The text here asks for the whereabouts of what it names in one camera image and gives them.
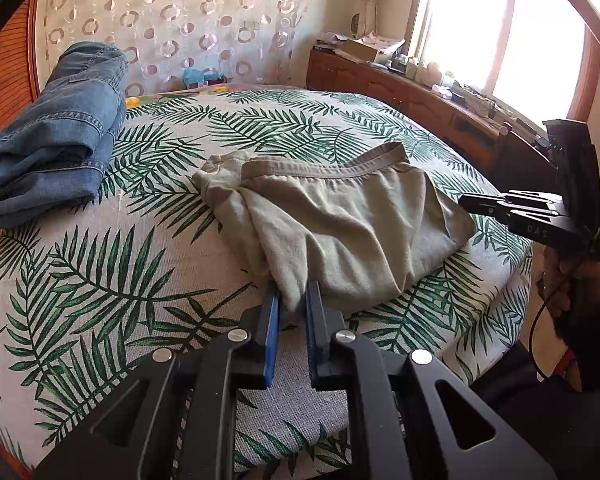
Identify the white bottle on cabinet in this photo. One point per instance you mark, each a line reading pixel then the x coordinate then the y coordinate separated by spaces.
pixel 432 75

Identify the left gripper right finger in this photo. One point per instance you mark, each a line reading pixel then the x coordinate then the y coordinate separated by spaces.
pixel 326 367

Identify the sheer circle-pattern curtain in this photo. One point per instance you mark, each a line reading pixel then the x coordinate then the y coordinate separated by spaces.
pixel 245 40

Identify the palm leaf print bedspread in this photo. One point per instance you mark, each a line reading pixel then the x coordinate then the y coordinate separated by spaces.
pixel 86 292

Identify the blue toy at bedhead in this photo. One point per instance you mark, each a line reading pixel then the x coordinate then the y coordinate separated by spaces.
pixel 193 78

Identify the wooden framed window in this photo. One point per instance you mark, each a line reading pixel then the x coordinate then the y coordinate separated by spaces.
pixel 535 58

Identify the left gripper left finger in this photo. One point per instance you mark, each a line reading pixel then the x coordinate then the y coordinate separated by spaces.
pixel 257 356

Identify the grey-green pants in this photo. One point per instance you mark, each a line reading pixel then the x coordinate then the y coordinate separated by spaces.
pixel 365 231

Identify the wooden louvered wardrobe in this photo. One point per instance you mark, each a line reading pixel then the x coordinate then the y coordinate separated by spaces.
pixel 18 76

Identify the person's right hand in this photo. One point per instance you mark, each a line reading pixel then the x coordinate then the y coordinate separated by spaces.
pixel 571 290

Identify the folded blue denim jeans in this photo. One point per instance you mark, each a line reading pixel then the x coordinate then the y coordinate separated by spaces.
pixel 57 151

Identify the cardboard box on cabinet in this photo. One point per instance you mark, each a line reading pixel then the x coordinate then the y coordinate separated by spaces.
pixel 372 48

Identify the long wooden side cabinet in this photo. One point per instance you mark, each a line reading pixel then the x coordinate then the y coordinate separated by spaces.
pixel 509 161

